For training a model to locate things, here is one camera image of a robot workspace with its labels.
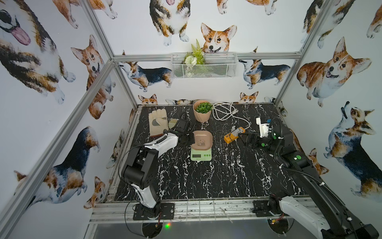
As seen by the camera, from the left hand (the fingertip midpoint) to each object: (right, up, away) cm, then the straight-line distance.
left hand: (195, 138), depth 94 cm
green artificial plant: (+6, +20, +6) cm, 21 cm away
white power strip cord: (+22, +18, +23) cm, 36 cm away
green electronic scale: (+4, -10, -2) cm, 11 cm away
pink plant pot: (+4, +13, +10) cm, 17 cm away
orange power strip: (+22, 0, -2) cm, 22 cm away
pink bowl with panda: (+5, -2, +1) cm, 6 cm away
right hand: (+24, +5, -22) cm, 33 cm away
